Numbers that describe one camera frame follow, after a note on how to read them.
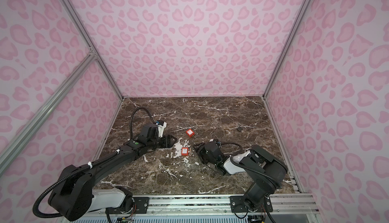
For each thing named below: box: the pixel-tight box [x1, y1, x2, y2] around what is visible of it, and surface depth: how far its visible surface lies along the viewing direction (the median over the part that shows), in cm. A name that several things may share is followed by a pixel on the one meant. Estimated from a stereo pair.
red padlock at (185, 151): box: [181, 146, 189, 157], surface depth 92 cm
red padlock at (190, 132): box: [185, 128, 196, 138], surface depth 100 cm
